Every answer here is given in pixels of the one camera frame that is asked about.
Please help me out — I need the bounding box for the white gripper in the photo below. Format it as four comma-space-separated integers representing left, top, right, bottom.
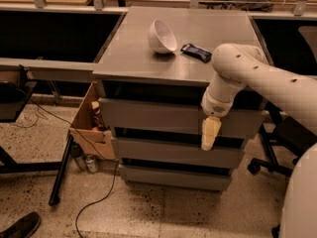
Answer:
201, 91, 233, 151

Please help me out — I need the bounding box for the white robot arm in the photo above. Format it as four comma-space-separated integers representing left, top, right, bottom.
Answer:
201, 44, 317, 238

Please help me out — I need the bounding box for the grey middle drawer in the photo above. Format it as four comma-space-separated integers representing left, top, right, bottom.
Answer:
111, 137, 244, 169

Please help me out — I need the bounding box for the grey bottom drawer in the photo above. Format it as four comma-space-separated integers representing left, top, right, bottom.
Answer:
119, 165, 232, 191

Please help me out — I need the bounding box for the grey drawer cabinet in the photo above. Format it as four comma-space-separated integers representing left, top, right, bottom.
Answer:
93, 7, 266, 177

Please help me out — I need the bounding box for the black office chair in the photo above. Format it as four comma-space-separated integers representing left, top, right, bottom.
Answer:
248, 109, 317, 238

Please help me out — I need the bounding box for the dark blue snack packet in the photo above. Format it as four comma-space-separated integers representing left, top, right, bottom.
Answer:
180, 44, 212, 63

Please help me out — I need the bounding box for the white bowl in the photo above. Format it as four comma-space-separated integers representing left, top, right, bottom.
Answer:
148, 19, 177, 55

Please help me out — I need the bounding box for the brown bottle in box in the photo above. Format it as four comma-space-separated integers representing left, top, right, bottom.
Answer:
91, 101, 107, 131

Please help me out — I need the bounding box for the cardboard box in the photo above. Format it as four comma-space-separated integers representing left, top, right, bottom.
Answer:
69, 82, 115, 160

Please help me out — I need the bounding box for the silver can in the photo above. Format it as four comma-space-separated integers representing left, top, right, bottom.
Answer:
85, 155, 98, 173

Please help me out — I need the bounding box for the dark spray can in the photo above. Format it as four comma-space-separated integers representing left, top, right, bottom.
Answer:
70, 144, 87, 171

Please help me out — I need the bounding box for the black side table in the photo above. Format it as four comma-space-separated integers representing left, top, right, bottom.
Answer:
0, 64, 37, 122

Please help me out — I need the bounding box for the black shoe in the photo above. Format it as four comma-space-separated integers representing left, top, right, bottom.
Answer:
0, 212, 41, 238

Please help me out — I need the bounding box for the black table leg frame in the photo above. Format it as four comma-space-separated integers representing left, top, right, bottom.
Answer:
0, 136, 73, 206

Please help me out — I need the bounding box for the black cable on floor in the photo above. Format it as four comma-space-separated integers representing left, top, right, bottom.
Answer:
13, 86, 120, 238

